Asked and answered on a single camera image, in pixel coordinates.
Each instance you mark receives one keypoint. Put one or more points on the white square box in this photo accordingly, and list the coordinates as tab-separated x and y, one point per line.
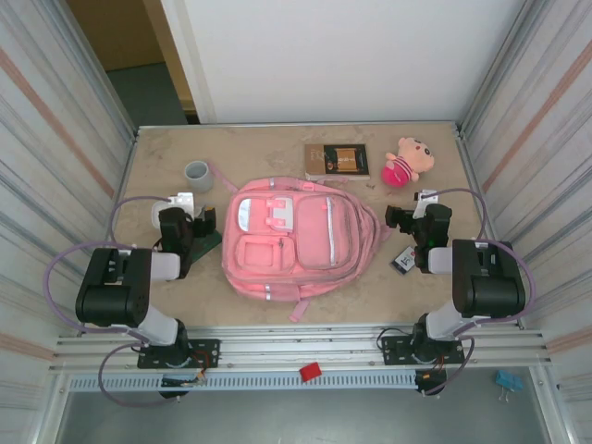
156	215

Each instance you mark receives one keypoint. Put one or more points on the card in clear holder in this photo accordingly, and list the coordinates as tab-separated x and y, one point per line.
403	261

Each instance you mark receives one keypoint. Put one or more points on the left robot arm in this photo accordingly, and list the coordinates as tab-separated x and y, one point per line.
111	287

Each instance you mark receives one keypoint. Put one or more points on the pink school backpack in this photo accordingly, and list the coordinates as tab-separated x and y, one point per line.
277	240

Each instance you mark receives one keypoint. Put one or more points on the grey cup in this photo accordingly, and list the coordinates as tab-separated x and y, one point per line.
199	178

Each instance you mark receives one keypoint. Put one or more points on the pink plush doll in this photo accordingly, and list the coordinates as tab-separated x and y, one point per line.
402	166

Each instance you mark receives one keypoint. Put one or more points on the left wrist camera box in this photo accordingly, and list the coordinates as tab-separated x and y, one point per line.
180	201

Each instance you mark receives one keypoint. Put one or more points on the blue binder clip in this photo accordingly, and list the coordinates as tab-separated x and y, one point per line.
508	380

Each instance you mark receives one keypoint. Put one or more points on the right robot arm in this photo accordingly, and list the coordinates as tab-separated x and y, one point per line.
485	277

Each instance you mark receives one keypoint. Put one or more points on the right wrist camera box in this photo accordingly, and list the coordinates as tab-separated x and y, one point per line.
423	203

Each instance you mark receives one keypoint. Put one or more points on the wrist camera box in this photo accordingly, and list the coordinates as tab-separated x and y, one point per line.
423	203
180	201

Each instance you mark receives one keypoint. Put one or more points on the brown wooden door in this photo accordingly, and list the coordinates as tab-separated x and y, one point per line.
115	32

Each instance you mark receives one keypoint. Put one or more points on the red block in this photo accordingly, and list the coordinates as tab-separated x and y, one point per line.
311	373

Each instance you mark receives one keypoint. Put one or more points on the aluminium mounting rail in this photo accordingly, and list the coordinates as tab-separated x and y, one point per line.
300	347

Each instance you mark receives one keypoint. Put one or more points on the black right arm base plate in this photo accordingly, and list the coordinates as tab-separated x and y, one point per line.
393	349

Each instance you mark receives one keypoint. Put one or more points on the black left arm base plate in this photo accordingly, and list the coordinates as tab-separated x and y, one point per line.
205	351

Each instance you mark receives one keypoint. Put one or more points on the brown book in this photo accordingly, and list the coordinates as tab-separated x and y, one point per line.
337	162

